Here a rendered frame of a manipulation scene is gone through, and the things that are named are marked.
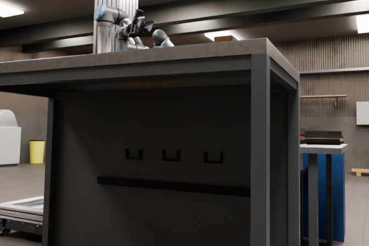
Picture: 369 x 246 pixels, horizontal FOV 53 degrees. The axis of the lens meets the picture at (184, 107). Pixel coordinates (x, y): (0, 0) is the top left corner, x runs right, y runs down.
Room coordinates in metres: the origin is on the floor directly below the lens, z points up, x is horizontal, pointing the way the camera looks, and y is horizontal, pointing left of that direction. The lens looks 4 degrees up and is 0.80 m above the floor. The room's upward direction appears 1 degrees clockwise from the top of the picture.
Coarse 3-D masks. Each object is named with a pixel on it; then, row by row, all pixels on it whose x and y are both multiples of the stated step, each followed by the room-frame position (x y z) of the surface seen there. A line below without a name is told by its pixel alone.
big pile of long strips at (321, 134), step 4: (308, 132) 3.05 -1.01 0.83; (312, 132) 3.02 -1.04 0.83; (316, 132) 3.01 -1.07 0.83; (320, 132) 3.00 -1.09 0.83; (324, 132) 2.98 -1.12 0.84; (328, 132) 2.97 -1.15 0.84; (332, 132) 2.98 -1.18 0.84; (336, 132) 3.00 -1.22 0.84; (340, 132) 3.02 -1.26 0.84; (308, 136) 3.04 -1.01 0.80; (312, 136) 3.02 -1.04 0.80; (316, 136) 3.06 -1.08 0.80; (320, 136) 3.00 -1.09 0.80; (324, 136) 2.99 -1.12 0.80; (328, 136) 2.99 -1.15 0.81; (332, 136) 3.00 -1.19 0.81; (336, 136) 3.01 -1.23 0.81
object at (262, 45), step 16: (160, 48) 1.08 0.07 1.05; (176, 48) 1.06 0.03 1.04; (192, 48) 1.03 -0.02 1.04; (208, 48) 1.01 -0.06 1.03; (224, 48) 0.99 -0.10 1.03; (240, 48) 0.98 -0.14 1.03; (256, 48) 0.96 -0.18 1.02; (272, 48) 1.01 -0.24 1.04; (0, 64) 1.36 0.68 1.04; (16, 64) 1.32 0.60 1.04; (32, 64) 1.29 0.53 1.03; (48, 64) 1.26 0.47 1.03; (64, 64) 1.23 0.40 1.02; (80, 64) 1.20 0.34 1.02; (96, 64) 1.17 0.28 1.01; (112, 64) 1.15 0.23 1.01; (288, 64) 1.25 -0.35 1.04; (96, 80) 1.77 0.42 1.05; (112, 80) 1.76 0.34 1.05; (128, 80) 1.75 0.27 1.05; (144, 80) 1.74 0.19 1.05; (160, 80) 1.73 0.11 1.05; (176, 80) 1.72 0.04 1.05; (192, 80) 1.69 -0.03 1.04; (208, 80) 1.65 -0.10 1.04; (224, 80) 1.62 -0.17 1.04; (240, 80) 1.59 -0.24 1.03; (272, 80) 1.53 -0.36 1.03
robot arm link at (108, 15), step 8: (96, 8) 2.52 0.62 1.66; (104, 8) 2.48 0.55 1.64; (112, 8) 2.52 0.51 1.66; (96, 16) 2.50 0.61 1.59; (104, 16) 2.49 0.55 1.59; (112, 16) 2.52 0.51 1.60; (104, 24) 2.50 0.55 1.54; (112, 24) 2.53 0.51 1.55; (104, 32) 2.50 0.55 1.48; (104, 40) 2.50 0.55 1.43; (104, 48) 2.50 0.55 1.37
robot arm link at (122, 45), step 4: (120, 40) 2.30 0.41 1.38; (124, 40) 2.30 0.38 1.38; (128, 40) 2.32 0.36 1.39; (120, 44) 2.30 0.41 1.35; (124, 44) 2.30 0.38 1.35; (128, 44) 2.32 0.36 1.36; (132, 44) 2.35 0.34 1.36; (120, 48) 2.30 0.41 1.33; (124, 48) 2.30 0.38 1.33; (128, 48) 2.32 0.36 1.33; (132, 48) 2.34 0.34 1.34
